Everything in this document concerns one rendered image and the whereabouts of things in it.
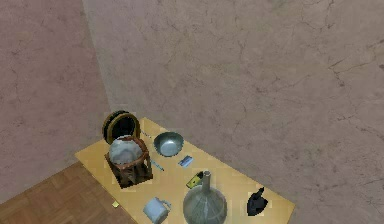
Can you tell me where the white mug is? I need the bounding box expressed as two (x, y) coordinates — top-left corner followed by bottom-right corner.
(142, 196), (172, 224)

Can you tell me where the grey metal bowl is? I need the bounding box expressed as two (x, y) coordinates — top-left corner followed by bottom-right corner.
(153, 131), (185, 158)

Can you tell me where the black round plate gold rim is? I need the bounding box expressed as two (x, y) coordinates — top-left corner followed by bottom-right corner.
(101, 110), (141, 145)

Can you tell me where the yellow wooden table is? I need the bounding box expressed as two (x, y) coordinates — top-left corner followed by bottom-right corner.
(74, 116), (296, 224)

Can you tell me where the white round plate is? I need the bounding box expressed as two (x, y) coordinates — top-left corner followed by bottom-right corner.
(108, 134), (144, 166)

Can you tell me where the brown wooden rack stand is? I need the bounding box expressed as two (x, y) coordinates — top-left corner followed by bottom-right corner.
(104, 135), (154, 190)

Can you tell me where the grey glass flask vase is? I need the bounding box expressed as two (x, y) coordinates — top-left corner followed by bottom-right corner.
(182, 170), (228, 224)

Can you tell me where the black small statue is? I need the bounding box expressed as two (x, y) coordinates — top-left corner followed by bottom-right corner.
(246, 187), (269, 217)

